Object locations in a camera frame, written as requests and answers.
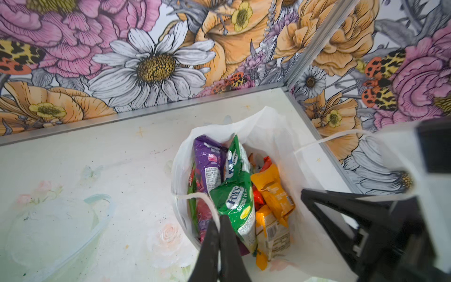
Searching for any green candy bag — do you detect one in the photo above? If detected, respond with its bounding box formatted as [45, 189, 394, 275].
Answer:
[210, 135, 257, 253]

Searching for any white paper gift bag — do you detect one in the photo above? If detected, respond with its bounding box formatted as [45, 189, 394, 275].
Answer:
[171, 107, 357, 282]

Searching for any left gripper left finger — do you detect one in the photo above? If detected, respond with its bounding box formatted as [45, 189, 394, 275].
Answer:
[188, 222, 220, 282]

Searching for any small orange snack packet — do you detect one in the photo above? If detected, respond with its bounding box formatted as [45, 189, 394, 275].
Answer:
[251, 164, 295, 228]

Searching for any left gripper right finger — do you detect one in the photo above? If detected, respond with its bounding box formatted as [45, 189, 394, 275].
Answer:
[219, 215, 251, 282]

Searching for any red snack packet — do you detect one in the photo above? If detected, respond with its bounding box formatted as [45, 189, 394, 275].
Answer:
[251, 156, 274, 212]

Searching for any magenta chocolate snack bag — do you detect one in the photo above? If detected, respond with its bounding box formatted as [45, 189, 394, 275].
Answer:
[196, 168, 213, 244]

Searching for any purple Fox's berries candy bag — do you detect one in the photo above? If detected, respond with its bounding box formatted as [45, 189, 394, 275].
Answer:
[193, 135, 227, 195]

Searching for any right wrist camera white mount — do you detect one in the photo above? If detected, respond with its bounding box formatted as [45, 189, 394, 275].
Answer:
[374, 117, 451, 273]

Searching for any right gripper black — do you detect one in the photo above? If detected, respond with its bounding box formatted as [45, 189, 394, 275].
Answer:
[301, 189, 451, 282]

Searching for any orange Fox's fruits candy bag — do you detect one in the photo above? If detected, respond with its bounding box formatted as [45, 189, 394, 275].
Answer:
[248, 153, 264, 173]

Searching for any green Lay's chips bag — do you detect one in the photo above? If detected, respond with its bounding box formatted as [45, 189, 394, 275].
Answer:
[187, 162, 199, 235]

